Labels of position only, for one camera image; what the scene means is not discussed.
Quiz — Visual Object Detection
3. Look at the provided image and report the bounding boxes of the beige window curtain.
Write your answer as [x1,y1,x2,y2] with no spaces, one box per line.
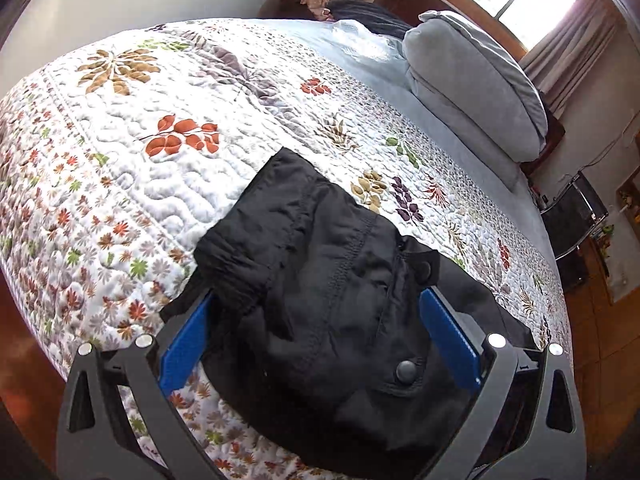
[520,0,622,118]

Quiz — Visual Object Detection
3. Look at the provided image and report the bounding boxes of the light blue bed sheet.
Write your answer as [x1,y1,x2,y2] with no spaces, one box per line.
[270,20,555,263]

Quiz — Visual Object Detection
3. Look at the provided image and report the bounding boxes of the folded grey duvet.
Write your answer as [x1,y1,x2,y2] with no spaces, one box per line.
[401,8,550,191]

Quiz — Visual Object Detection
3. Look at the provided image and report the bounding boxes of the black padded pants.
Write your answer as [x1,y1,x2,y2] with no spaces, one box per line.
[160,149,534,479]

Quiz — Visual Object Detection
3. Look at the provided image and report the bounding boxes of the black mesh office chair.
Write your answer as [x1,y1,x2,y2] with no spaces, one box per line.
[541,171,608,260]

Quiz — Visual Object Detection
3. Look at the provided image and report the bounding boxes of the floral quilted bedspread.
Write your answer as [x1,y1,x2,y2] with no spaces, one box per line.
[0,18,572,480]

